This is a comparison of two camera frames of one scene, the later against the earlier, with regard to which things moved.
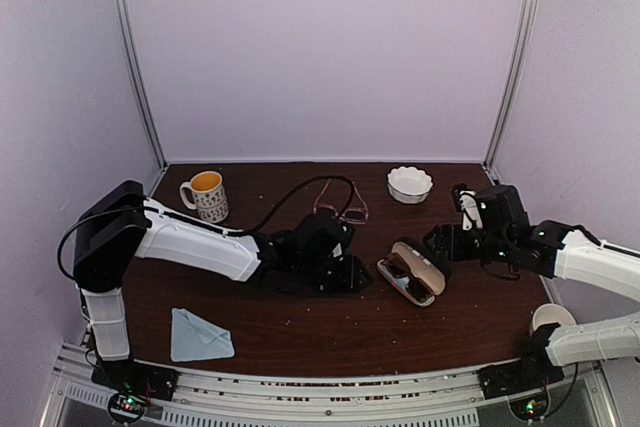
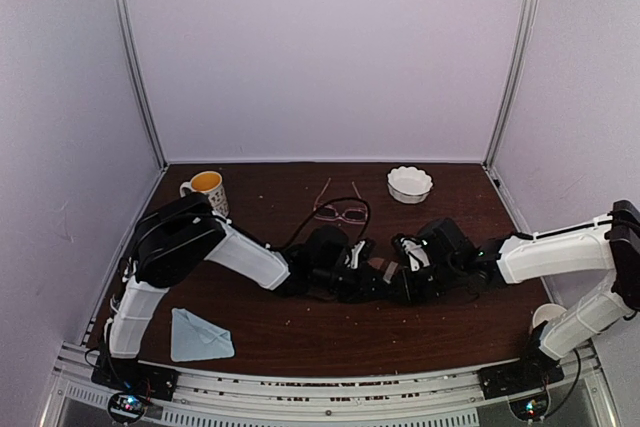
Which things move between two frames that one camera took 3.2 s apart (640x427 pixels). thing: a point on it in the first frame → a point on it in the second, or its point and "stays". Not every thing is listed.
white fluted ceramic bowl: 409,184 stays
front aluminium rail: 436,398 stays
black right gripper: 443,231 → 410,295
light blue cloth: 194,338 stays
